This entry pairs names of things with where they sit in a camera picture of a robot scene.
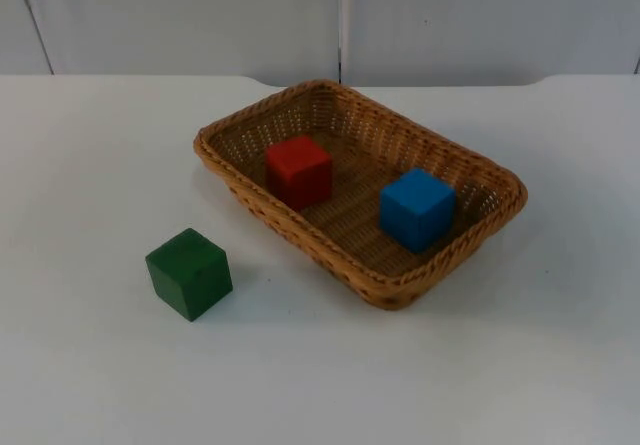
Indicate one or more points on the red cube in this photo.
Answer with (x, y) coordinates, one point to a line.
(299, 171)

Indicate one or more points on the pale brown wicker basket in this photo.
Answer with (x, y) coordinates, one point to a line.
(360, 130)

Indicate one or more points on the blue cube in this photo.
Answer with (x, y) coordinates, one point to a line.
(416, 209)

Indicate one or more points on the green cube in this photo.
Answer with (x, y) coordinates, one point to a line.
(190, 275)

